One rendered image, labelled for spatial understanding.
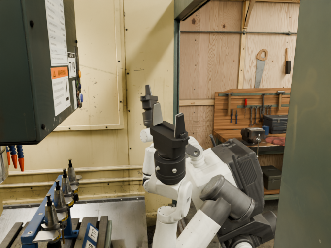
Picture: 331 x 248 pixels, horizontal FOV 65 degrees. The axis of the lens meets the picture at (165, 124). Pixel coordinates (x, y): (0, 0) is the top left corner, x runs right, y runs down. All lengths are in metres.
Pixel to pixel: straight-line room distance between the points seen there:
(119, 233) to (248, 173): 0.93
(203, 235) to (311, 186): 0.51
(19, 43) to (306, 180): 0.52
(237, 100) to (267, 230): 2.44
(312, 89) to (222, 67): 3.09
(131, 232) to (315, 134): 1.42
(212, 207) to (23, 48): 0.69
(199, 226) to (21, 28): 0.72
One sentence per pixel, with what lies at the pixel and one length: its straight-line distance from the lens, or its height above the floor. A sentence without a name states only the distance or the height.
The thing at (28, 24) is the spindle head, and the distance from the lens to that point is 0.53.
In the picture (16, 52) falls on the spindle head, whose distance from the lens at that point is 0.52.
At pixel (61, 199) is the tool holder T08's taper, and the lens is 1.09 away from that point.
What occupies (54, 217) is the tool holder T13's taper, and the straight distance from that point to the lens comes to 1.00.
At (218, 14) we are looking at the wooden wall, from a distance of 3.53.
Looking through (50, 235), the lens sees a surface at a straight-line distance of 0.98.
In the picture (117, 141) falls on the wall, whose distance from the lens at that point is 1.69.
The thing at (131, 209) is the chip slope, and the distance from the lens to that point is 1.81.
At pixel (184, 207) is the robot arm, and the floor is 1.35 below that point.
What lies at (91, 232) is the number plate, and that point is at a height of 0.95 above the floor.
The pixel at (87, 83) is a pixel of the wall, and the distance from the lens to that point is 1.64.
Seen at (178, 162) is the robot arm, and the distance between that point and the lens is 0.70.
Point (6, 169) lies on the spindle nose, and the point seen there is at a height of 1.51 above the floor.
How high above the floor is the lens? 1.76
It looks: 13 degrees down
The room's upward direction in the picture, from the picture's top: straight up
